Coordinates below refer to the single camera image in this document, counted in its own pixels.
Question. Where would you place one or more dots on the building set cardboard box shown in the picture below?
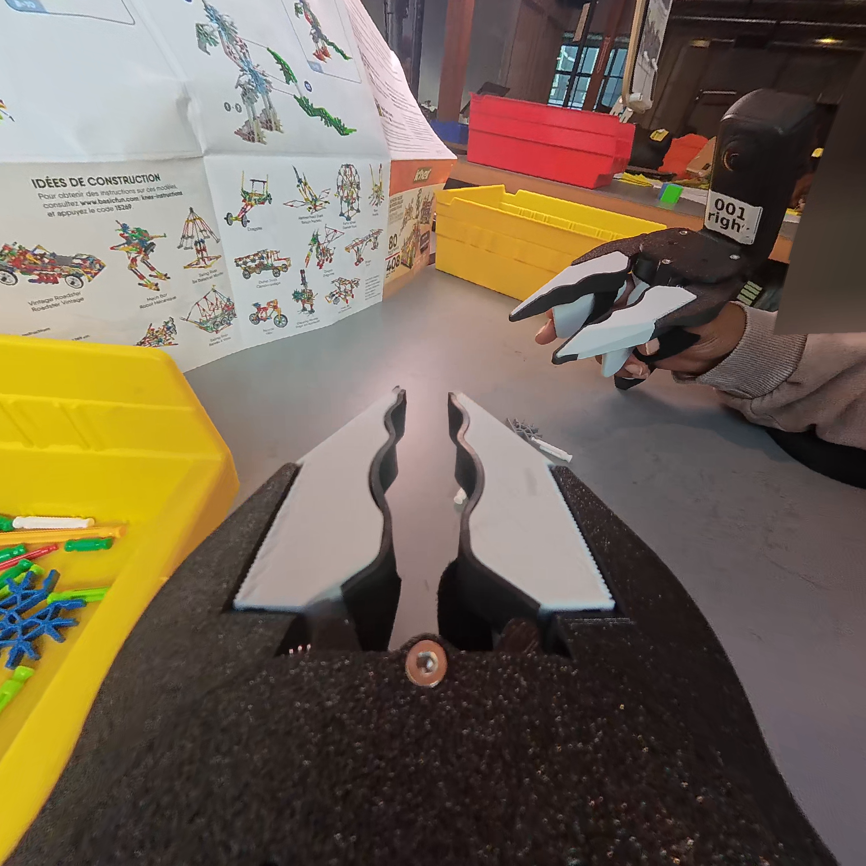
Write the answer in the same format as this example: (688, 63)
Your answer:
(413, 223)

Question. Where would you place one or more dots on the grey desk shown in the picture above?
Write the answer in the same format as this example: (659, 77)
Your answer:
(676, 507)

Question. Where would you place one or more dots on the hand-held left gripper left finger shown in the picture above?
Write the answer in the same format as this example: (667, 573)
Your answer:
(318, 534)

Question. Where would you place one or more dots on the empty yellow plastic bin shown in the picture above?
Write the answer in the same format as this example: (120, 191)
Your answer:
(487, 237)

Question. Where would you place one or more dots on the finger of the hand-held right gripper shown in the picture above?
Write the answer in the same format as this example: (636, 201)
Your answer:
(629, 325)
(575, 287)

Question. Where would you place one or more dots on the pile of colourful building pieces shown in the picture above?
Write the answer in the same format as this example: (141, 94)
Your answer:
(34, 622)

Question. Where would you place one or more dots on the person's right hand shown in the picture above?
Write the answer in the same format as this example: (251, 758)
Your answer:
(710, 345)

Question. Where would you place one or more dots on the yellow plastic bin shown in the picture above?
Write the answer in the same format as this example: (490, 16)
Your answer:
(487, 237)
(101, 433)

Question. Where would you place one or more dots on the nested red plastic bins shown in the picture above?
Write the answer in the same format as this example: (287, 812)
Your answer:
(541, 142)

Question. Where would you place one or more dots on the folded building instruction booklet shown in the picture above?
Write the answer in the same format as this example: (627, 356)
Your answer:
(135, 135)

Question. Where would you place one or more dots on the black wrist rest pad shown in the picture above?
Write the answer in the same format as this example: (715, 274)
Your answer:
(832, 460)

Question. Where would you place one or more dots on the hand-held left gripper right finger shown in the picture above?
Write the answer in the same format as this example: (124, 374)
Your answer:
(534, 534)

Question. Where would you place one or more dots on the green cube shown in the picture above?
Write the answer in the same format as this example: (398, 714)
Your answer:
(670, 193)

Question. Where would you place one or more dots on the dark paned window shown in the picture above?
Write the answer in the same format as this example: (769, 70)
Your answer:
(575, 74)

